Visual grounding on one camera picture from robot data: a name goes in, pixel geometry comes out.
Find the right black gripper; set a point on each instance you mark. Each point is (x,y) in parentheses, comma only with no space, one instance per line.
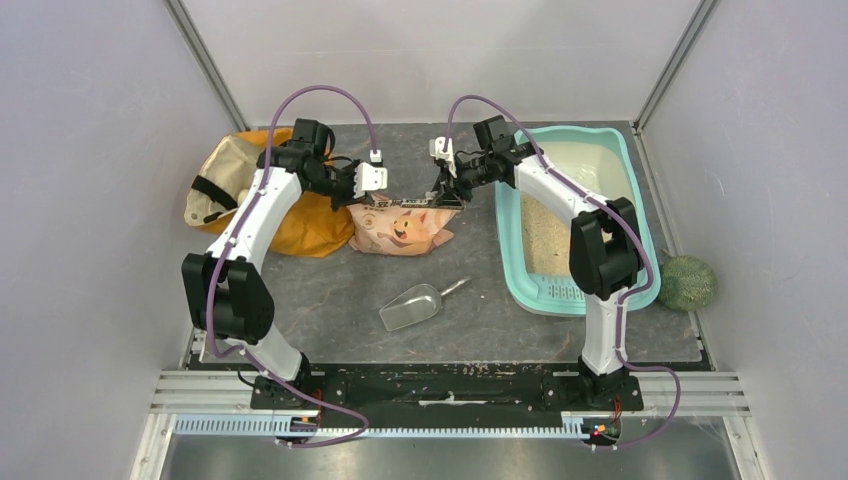
(446,190)

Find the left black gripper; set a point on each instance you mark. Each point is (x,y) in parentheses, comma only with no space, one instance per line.
(348,198)

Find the wooden bag clip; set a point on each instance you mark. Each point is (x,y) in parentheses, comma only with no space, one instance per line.
(382,202)

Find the pink cat litter bag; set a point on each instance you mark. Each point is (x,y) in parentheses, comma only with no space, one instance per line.
(399,233)

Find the teal litter box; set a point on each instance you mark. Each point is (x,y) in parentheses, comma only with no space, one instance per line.
(535,244)

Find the metal litter scoop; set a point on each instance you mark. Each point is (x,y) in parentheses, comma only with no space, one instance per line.
(417,304)

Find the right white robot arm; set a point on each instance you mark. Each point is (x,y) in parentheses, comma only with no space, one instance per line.
(606,253)

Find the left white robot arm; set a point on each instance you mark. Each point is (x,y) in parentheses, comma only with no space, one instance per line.
(259,192)

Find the orange cloth bag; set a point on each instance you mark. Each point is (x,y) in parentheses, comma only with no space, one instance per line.
(311,228)

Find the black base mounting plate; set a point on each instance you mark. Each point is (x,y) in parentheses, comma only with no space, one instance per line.
(452,396)

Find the green textured ball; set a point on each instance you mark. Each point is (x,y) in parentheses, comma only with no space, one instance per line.
(687,282)

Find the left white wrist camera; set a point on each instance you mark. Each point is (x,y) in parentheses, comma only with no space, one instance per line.
(370,176)

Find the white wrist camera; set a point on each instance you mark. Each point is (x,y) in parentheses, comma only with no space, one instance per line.
(442,152)
(370,176)

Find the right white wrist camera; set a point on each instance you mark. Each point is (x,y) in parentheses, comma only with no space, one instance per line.
(442,152)

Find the aluminium frame rail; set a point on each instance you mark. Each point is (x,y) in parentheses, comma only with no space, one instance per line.
(217,402)

